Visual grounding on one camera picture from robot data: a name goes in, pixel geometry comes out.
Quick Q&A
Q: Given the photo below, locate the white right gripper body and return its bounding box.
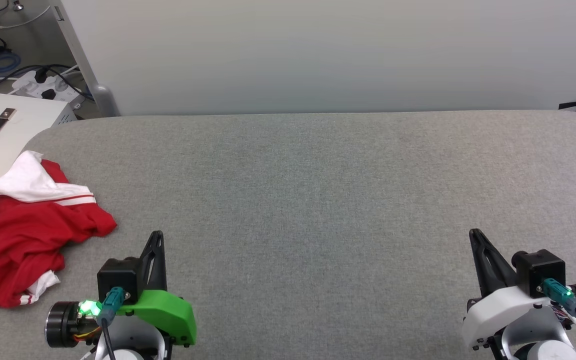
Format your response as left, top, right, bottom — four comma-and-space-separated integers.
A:
461, 286, 555, 350

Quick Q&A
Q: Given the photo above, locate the red and white shirt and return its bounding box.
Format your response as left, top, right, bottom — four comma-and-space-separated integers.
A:
0, 150, 118, 308

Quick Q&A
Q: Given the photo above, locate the white box with black handle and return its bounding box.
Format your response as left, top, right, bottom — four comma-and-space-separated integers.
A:
0, 91, 77, 224

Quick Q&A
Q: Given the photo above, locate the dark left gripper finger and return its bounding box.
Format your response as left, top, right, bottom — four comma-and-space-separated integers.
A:
139, 230, 167, 293

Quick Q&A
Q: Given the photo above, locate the white power strip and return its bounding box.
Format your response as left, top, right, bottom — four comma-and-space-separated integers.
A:
11, 69, 85, 109

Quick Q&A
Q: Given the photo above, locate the blue coiled cable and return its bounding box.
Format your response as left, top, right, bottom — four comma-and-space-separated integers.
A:
0, 50, 22, 77

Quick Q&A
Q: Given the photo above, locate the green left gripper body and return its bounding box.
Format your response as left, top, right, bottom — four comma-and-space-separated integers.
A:
117, 289, 198, 347

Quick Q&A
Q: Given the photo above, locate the grey partition frame post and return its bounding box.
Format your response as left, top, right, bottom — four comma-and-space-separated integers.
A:
49, 0, 120, 117

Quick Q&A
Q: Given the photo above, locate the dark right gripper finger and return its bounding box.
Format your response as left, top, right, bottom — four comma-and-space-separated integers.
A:
468, 228, 519, 301

